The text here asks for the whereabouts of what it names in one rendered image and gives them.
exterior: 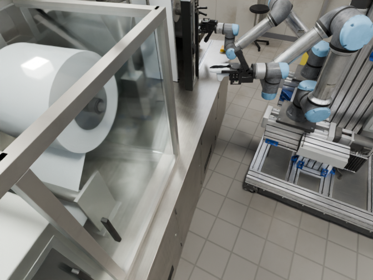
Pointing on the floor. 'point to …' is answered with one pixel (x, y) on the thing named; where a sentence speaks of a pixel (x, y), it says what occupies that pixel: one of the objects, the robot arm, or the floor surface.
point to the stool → (258, 18)
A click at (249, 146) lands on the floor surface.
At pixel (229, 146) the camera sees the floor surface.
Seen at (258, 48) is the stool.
